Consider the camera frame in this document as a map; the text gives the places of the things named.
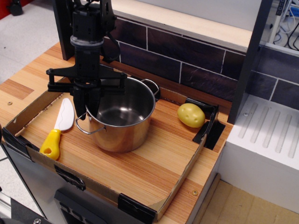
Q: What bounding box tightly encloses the white drainer sink unit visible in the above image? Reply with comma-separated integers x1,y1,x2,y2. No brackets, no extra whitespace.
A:
218,95,299,212

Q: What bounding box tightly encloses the dark shelf frame with ledge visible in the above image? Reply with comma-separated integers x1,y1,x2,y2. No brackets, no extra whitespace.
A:
52,0,273,124

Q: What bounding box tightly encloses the black oven front panel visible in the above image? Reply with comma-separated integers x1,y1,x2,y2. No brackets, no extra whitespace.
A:
53,188,117,224

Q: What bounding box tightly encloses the cardboard fence with black tape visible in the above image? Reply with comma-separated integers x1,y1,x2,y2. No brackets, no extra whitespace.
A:
0,77,231,224

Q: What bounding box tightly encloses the shiny metal pot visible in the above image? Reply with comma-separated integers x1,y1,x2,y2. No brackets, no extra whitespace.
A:
75,77,160,153

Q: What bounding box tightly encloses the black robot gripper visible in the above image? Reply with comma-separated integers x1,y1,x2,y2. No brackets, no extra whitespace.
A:
46,46,127,120

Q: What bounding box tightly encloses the toy knife yellow handle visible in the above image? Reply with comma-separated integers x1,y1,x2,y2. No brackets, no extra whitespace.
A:
39,98,75,160

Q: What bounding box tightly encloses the yellow toy potato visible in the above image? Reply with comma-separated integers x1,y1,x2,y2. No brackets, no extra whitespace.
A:
177,103,206,128

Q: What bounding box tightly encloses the black object on floor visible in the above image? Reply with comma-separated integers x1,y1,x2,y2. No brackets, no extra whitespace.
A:
7,0,23,16

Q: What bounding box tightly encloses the white rack with cables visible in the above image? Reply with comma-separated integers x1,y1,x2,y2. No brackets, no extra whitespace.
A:
266,0,299,54

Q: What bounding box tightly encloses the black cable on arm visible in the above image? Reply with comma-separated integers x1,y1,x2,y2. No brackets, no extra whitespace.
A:
101,32,121,63

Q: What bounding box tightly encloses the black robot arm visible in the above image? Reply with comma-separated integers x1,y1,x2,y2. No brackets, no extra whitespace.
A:
46,0,127,120

